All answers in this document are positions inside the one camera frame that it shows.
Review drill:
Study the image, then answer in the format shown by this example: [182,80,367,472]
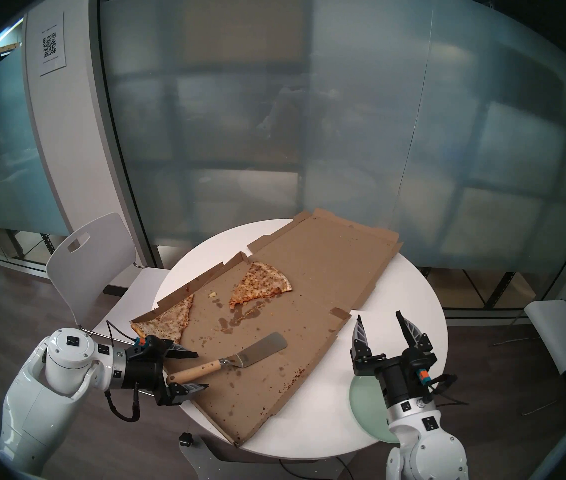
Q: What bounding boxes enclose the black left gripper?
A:
[124,336,209,407]

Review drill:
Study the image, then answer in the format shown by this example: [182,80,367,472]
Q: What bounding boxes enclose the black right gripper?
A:
[350,310,438,410]

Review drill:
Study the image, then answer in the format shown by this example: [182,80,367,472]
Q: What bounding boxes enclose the pale cheese pizza slice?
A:
[130,294,194,346]

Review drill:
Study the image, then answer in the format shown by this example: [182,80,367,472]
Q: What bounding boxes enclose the metal spatula with wooden handle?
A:
[167,332,288,385]

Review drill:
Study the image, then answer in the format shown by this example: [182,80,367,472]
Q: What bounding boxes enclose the cardboard pizza box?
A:
[130,208,403,448]

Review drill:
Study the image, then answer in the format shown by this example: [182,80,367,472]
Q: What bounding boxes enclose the pale green plate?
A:
[348,374,401,445]

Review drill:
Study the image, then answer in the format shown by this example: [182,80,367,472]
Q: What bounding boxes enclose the browned pizza slice bitten tip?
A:
[228,262,293,310]

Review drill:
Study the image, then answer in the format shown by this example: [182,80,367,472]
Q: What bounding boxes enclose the white chair with black legs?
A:
[493,296,566,417]

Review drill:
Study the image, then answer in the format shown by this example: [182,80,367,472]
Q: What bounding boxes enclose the paper sign with QR code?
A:
[38,11,67,77]

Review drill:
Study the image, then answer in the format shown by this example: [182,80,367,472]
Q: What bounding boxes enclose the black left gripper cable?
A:
[104,320,141,423]

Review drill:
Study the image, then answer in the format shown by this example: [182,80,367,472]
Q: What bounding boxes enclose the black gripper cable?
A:
[430,374,468,407]
[104,320,141,423]

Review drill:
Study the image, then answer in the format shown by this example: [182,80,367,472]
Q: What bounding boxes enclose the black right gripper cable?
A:
[430,374,468,407]

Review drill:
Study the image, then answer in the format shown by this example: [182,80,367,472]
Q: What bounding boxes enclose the thin black floor cable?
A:
[278,456,354,480]

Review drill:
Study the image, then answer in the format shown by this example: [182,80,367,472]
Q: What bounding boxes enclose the white chair with handle hole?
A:
[46,213,171,345]

